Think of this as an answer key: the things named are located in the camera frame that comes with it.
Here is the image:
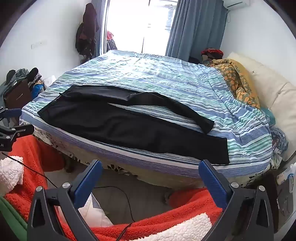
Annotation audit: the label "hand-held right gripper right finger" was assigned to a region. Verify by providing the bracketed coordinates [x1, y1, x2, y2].
[198, 159, 278, 241]

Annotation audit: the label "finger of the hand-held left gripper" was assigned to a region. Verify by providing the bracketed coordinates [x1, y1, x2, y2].
[0, 124, 34, 139]
[0, 108, 22, 121]

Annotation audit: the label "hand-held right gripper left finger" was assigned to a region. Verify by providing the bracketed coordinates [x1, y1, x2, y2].
[27, 159, 103, 241]

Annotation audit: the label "black pants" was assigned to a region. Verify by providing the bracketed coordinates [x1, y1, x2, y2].
[37, 85, 230, 165]

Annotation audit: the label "brown box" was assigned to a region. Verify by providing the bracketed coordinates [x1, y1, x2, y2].
[3, 80, 33, 109]

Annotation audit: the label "blue bag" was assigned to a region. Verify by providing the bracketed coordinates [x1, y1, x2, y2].
[31, 83, 45, 100]

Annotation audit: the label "red white fleece robe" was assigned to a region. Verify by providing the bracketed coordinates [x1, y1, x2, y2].
[0, 134, 223, 241]

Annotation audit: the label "pile of grey clothes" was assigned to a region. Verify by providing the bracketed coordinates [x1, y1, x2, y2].
[0, 67, 44, 98]

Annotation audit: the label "leaf print mattress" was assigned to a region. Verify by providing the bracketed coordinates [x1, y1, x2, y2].
[32, 127, 255, 189]

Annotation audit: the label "green cloth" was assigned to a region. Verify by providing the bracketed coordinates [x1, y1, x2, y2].
[0, 196, 28, 241]

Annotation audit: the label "black nightstand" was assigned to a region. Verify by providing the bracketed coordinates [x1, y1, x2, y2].
[266, 167, 296, 233]

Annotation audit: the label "clear plastic bottle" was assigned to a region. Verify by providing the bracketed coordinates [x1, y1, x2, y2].
[276, 163, 296, 186]

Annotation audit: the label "blue patterned cloth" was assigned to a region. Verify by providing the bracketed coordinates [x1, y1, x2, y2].
[261, 108, 289, 164]

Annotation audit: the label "orange floral blanket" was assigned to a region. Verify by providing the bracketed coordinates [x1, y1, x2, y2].
[209, 58, 262, 109]

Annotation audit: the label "hanging dark clothes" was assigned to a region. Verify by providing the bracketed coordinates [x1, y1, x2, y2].
[75, 3, 100, 58]

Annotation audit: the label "striped bed sheet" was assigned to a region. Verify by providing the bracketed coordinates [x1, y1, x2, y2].
[20, 50, 273, 179]

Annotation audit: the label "red and black clothes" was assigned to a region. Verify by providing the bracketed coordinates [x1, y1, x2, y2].
[201, 48, 223, 61]

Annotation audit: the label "blue curtain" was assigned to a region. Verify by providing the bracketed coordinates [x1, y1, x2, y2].
[165, 0, 227, 62]
[91, 0, 109, 56]

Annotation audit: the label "bright balcony window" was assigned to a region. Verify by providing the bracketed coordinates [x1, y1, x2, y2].
[105, 0, 179, 56]

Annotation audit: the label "white air conditioner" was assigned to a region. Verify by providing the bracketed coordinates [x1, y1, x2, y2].
[223, 0, 251, 10]

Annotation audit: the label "black cable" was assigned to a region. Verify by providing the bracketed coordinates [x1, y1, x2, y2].
[116, 222, 133, 241]
[0, 152, 59, 189]
[92, 186, 136, 222]

